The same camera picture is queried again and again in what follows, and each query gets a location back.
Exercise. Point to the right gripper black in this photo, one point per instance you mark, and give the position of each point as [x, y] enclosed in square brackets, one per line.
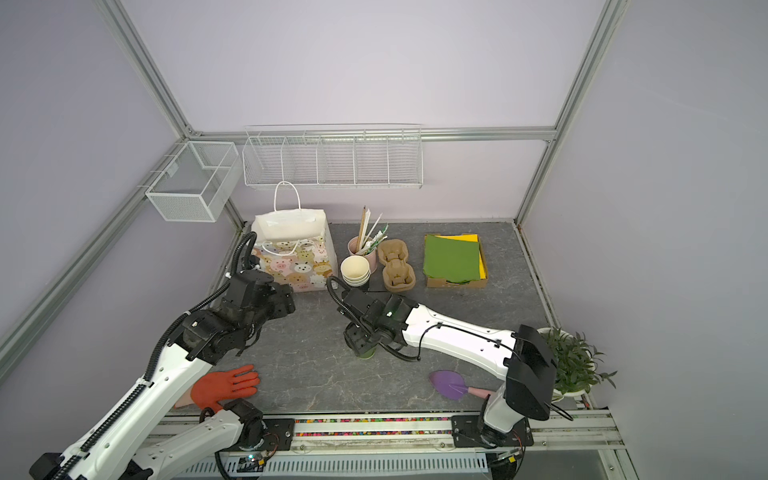
[356, 340]

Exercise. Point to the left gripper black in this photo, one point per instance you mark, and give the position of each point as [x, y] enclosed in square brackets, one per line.
[284, 301]

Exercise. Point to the single paper coffee cup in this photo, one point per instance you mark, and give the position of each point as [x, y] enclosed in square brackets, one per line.
[364, 350]

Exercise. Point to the cartoon animal paper gift bag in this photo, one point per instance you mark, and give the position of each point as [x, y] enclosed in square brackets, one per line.
[295, 246]

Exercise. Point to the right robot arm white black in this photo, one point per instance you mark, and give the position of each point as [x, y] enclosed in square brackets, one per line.
[519, 358]

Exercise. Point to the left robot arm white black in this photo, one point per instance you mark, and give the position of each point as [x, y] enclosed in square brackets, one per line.
[189, 348]

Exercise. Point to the stack of paper coffee cups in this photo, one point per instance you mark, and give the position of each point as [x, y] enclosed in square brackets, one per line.
[355, 271]

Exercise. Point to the stack of pulp cup carriers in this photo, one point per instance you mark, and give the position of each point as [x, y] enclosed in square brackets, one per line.
[398, 275]

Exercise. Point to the pink utensil holder cup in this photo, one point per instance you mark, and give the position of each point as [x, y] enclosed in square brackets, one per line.
[366, 251]

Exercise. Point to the wooden stir sticks bundle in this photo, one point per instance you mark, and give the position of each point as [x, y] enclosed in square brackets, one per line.
[368, 225]

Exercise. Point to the purple pink garden trowel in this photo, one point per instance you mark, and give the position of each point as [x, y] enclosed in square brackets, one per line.
[452, 385]

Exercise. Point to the cardboard tray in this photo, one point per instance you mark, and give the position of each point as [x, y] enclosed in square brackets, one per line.
[456, 279]

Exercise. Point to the red rubber glove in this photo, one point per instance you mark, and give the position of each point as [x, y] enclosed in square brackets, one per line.
[211, 390]

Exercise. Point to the small white mesh basket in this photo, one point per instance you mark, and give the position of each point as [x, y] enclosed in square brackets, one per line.
[197, 182]

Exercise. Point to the potted green plant white pot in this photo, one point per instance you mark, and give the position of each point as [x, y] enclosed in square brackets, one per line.
[578, 363]

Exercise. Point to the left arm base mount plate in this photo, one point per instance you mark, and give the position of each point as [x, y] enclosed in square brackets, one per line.
[268, 434]

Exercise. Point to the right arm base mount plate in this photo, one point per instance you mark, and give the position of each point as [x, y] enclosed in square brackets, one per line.
[469, 431]

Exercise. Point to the long white wire shelf basket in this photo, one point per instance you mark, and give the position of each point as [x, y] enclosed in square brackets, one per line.
[334, 155]

